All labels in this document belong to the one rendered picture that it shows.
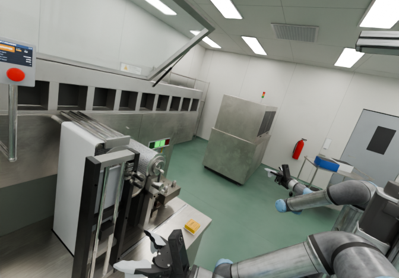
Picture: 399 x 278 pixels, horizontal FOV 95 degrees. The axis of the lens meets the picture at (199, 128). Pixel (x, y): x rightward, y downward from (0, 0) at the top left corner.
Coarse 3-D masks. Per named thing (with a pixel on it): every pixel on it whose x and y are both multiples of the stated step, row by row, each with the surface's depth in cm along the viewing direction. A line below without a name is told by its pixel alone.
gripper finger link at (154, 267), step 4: (152, 264) 48; (136, 268) 45; (140, 268) 46; (144, 268) 46; (148, 268) 46; (152, 268) 46; (156, 268) 47; (160, 268) 47; (136, 272) 45; (140, 272) 45; (144, 272) 45; (148, 272) 45; (152, 272) 46; (156, 272) 46; (160, 272) 46; (148, 276) 45; (152, 276) 46; (156, 276) 46
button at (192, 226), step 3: (192, 219) 112; (189, 222) 109; (192, 222) 110; (195, 222) 111; (186, 225) 107; (189, 225) 107; (192, 225) 108; (195, 225) 108; (198, 225) 109; (186, 228) 107; (189, 228) 106; (192, 228) 106; (195, 228) 106; (198, 228) 109; (192, 231) 105; (195, 231) 106
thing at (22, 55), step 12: (0, 36) 38; (0, 48) 39; (12, 48) 40; (24, 48) 41; (0, 60) 39; (12, 60) 41; (24, 60) 42; (0, 72) 40; (12, 72) 40; (24, 72) 43; (12, 84) 42; (24, 84) 43
